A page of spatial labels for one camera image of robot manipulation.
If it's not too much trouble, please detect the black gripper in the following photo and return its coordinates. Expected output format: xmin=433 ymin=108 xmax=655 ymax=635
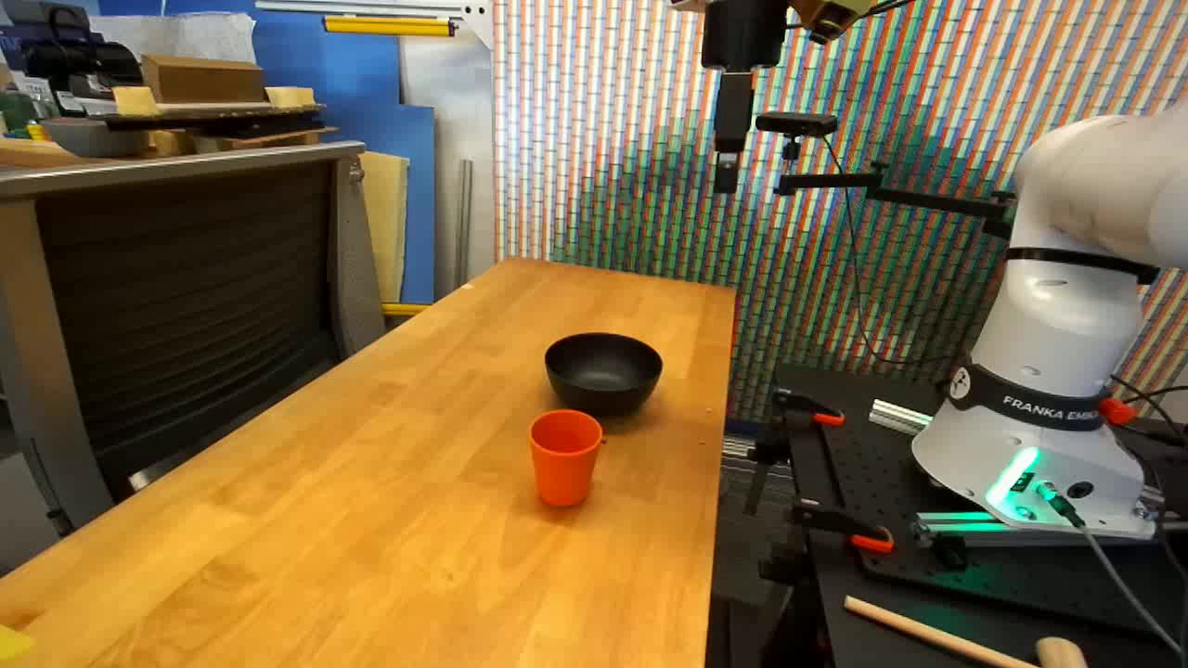
xmin=702 ymin=0 xmax=787 ymax=192

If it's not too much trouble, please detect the orange plastic cup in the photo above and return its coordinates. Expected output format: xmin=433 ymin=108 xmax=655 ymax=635
xmin=530 ymin=408 xmax=606 ymax=507

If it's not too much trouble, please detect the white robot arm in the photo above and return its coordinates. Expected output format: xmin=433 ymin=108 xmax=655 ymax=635
xmin=909 ymin=103 xmax=1188 ymax=542

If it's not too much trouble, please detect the black bowl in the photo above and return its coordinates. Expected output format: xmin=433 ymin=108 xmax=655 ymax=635
xmin=544 ymin=333 xmax=664 ymax=417

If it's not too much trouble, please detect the upper orange black clamp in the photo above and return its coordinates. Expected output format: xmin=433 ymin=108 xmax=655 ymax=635
xmin=742 ymin=385 xmax=846 ymax=513

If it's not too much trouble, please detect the orange black clamp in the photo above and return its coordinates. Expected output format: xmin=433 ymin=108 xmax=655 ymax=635
xmin=742 ymin=385 xmax=846 ymax=513
xmin=792 ymin=496 xmax=896 ymax=558

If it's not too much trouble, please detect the blue board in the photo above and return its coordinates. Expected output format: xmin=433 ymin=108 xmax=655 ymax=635
xmin=94 ymin=0 xmax=436 ymax=303

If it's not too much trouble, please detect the yellow level bar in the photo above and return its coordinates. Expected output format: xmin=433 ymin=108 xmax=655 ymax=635
xmin=321 ymin=16 xmax=452 ymax=38

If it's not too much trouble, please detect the lower orange black clamp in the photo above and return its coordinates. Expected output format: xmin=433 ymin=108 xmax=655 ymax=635
xmin=792 ymin=496 xmax=896 ymax=558

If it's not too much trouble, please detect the wooden box on shelf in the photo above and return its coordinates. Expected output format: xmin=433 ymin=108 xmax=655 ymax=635
xmin=139 ymin=54 xmax=263 ymax=103

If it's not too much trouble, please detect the wooden mallet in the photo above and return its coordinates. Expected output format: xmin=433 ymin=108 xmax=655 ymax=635
xmin=842 ymin=595 xmax=1090 ymax=668

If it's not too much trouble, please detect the black camera on boom arm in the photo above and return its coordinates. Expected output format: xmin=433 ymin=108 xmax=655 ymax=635
xmin=758 ymin=111 xmax=1013 ymax=236

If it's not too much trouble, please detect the tan wrist camera box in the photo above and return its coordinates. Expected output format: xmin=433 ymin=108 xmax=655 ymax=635
xmin=787 ymin=0 xmax=898 ymax=43

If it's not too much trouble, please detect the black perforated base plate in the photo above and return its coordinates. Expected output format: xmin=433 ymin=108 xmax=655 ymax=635
xmin=767 ymin=369 xmax=1176 ymax=668

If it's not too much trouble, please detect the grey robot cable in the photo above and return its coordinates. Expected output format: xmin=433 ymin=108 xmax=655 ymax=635
xmin=1051 ymin=485 xmax=1188 ymax=661

